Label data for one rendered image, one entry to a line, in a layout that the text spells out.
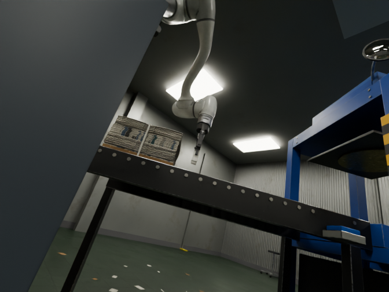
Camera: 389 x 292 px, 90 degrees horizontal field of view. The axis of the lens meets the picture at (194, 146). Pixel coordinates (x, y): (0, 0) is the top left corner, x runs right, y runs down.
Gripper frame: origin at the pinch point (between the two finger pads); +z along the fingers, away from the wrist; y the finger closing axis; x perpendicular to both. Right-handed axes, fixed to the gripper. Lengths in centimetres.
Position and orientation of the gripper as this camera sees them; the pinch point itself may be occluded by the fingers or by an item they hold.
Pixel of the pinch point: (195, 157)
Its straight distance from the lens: 107.5
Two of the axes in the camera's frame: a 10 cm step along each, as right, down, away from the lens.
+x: 9.6, 2.8, 0.2
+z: -2.5, 8.9, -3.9
